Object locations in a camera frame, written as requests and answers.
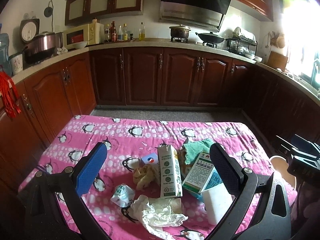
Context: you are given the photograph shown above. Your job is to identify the white sponge block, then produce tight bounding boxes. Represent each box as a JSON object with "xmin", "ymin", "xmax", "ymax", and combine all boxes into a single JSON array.
[{"xmin": 201, "ymin": 184, "xmax": 233, "ymax": 225}]

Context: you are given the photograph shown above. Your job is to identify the green white medicine box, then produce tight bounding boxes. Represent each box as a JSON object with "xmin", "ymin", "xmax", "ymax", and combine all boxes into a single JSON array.
[{"xmin": 182, "ymin": 152, "xmax": 214, "ymax": 193}]

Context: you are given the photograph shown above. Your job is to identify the white green wrapper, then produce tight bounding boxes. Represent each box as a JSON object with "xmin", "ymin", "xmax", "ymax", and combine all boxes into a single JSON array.
[{"xmin": 111, "ymin": 184, "xmax": 135, "ymax": 208}]

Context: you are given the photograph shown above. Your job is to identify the white milk carton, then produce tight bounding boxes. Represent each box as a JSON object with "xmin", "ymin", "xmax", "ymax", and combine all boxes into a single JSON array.
[{"xmin": 157, "ymin": 144, "xmax": 183, "ymax": 198}]

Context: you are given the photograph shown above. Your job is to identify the beige orange wrapper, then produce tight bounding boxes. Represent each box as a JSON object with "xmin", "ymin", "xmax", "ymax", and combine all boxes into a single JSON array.
[{"xmin": 133, "ymin": 164, "xmax": 160, "ymax": 191}]

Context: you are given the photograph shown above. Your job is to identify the white blue medicine box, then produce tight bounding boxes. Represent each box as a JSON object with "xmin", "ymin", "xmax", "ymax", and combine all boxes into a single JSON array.
[{"xmin": 140, "ymin": 153, "xmax": 158, "ymax": 165}]

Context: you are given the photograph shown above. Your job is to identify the white paper tissue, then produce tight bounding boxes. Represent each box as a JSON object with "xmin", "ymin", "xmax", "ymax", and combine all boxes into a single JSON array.
[{"xmin": 131, "ymin": 194, "xmax": 188, "ymax": 239}]

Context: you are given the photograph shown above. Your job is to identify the teal snack bag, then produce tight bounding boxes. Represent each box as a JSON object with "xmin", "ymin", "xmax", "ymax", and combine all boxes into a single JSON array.
[{"xmin": 190, "ymin": 169, "xmax": 222, "ymax": 202}]

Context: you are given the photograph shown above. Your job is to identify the beige trash bin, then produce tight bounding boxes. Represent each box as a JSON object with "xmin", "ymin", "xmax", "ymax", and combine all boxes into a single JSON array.
[{"xmin": 270, "ymin": 155, "xmax": 297, "ymax": 189}]

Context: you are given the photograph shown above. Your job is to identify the lower wooden kitchen cabinets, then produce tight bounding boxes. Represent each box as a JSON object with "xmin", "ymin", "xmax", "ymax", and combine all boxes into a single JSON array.
[{"xmin": 0, "ymin": 45, "xmax": 320, "ymax": 156}]

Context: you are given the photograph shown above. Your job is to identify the green cloth rag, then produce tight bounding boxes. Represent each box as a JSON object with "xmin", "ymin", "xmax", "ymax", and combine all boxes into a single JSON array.
[{"xmin": 182, "ymin": 138, "xmax": 214, "ymax": 165}]

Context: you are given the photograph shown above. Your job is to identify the wooden cutting board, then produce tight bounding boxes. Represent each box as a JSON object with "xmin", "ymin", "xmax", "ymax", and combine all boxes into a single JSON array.
[{"xmin": 267, "ymin": 51, "xmax": 288, "ymax": 72}]

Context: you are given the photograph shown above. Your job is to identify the black dish rack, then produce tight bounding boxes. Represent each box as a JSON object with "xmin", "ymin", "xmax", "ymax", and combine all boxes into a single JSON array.
[{"xmin": 226, "ymin": 27, "xmax": 258, "ymax": 56}]

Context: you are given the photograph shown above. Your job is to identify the white bowl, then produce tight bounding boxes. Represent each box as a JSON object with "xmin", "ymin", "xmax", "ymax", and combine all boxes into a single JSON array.
[{"xmin": 73, "ymin": 41, "xmax": 88, "ymax": 49}]

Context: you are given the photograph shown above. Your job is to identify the floral white mug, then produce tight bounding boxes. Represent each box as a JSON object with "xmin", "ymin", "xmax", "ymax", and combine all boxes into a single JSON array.
[{"xmin": 9, "ymin": 53, "xmax": 23, "ymax": 75}]

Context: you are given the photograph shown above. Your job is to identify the blue water jug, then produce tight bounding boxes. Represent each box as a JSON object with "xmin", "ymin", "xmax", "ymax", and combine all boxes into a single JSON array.
[{"xmin": 0, "ymin": 33, "xmax": 12, "ymax": 77}]

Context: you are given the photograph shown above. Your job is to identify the pink rice cooker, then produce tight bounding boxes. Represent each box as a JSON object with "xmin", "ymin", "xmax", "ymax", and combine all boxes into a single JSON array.
[{"xmin": 23, "ymin": 32, "xmax": 56, "ymax": 64}]

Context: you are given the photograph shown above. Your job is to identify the black wok pan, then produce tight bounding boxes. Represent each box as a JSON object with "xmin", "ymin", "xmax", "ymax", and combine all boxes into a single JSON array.
[{"xmin": 195, "ymin": 32, "xmax": 225, "ymax": 44}]

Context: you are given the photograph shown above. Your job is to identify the cream microwave oven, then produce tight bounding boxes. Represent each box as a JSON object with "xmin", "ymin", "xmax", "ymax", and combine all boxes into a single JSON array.
[{"xmin": 63, "ymin": 23, "xmax": 105, "ymax": 50}]

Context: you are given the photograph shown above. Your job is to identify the dark sauce bottle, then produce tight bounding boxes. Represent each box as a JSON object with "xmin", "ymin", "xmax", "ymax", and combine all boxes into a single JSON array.
[{"xmin": 110, "ymin": 21, "xmax": 118, "ymax": 42}]

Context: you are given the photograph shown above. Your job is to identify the yellow oil bottle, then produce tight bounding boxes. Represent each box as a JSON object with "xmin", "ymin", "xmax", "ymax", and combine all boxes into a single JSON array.
[{"xmin": 139, "ymin": 22, "xmax": 145, "ymax": 41}]

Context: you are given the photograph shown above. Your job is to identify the dark cooking pot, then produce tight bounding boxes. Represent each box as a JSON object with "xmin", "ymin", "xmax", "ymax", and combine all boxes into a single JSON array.
[{"xmin": 169, "ymin": 24, "xmax": 191, "ymax": 41}]

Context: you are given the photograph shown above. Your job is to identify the steel range hood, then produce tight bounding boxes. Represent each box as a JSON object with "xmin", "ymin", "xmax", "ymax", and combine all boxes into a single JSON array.
[{"xmin": 159, "ymin": 0, "xmax": 231, "ymax": 31}]

